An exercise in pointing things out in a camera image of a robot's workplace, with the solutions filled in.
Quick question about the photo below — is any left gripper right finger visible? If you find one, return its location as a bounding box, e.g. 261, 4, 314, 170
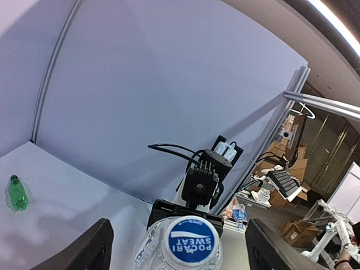
245, 218, 321, 270

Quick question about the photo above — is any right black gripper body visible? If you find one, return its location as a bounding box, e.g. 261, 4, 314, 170
146, 199, 224, 235

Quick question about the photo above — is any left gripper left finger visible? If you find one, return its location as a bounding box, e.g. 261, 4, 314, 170
33, 218, 114, 270

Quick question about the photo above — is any clear labelled water bottle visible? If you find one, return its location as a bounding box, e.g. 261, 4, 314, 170
134, 215, 223, 269

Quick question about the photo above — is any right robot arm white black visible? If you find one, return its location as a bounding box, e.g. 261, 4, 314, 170
146, 135, 244, 236

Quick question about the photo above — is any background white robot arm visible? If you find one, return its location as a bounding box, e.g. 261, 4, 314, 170
245, 200, 359, 270

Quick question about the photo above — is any small blue water bottle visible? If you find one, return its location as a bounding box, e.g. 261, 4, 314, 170
232, 204, 248, 231

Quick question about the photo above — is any green plastic bottle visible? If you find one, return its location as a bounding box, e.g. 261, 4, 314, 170
7, 174, 29, 212

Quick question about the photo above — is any cardboard box on floor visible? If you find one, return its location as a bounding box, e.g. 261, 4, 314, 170
281, 218, 319, 248

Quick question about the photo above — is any keyboard on white stand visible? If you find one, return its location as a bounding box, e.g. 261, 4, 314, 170
250, 165, 302, 205

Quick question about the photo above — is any cardboard boxes pile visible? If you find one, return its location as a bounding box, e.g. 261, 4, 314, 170
250, 139, 308, 208

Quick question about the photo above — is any aluminium overhead bar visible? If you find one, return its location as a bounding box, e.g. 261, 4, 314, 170
283, 91, 359, 121

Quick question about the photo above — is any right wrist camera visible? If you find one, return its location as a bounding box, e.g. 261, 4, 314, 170
181, 167, 219, 209

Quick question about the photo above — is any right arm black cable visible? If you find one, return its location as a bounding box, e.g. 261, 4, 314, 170
147, 143, 209, 169

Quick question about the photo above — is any right aluminium wall post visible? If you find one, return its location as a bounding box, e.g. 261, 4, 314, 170
29, 0, 83, 144

